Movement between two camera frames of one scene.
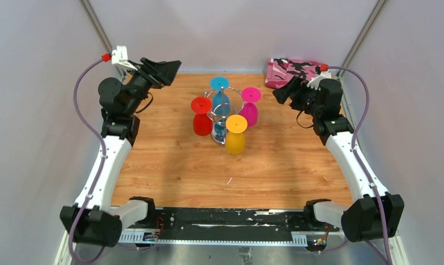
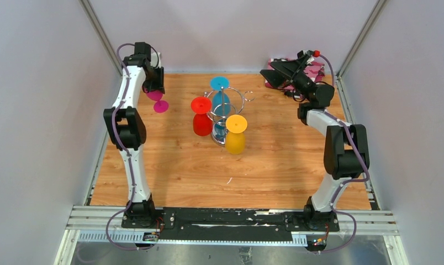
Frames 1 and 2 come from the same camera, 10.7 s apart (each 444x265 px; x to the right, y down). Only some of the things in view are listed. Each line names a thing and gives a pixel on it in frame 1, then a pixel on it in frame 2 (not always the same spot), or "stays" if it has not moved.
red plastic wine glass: [202, 119] stays
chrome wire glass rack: [225, 102] stays
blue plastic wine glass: [221, 106] stays
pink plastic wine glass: [250, 96] → [160, 106]
